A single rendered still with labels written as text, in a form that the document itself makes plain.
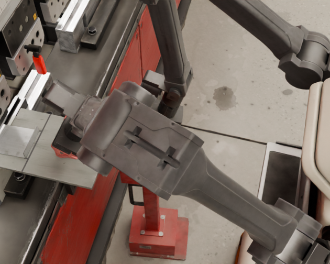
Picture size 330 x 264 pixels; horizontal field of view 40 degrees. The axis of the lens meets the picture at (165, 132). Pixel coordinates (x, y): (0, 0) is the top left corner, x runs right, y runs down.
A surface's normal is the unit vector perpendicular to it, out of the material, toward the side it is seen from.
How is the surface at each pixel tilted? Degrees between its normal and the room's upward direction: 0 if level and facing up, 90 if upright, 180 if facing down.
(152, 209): 90
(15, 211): 0
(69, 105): 41
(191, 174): 68
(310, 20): 0
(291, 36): 35
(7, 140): 3
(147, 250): 90
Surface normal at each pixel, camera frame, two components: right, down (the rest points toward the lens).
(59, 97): 0.16, 0.02
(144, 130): -0.29, -0.22
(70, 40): -0.25, 0.80
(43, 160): 0.00, -0.58
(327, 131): -0.65, -0.57
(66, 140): 0.48, -0.40
